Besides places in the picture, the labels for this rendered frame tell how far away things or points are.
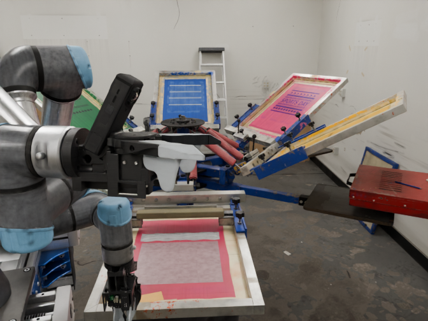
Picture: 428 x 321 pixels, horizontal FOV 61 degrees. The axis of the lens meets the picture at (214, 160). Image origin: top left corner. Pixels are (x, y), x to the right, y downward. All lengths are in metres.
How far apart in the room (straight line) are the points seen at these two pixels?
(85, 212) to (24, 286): 0.22
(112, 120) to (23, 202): 0.18
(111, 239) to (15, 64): 0.47
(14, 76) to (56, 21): 5.05
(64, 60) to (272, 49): 4.98
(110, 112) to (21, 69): 0.54
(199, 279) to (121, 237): 0.63
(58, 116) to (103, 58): 4.72
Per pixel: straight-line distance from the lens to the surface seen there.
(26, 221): 0.60
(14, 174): 0.58
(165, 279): 1.47
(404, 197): 1.98
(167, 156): 0.43
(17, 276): 1.06
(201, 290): 1.41
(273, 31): 5.85
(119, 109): 0.49
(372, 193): 1.98
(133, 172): 0.49
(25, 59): 1.02
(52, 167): 0.54
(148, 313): 1.30
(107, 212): 0.86
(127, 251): 0.92
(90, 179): 0.53
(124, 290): 0.95
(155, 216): 1.73
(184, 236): 1.72
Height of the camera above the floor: 1.80
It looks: 18 degrees down
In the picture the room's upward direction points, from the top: straight up
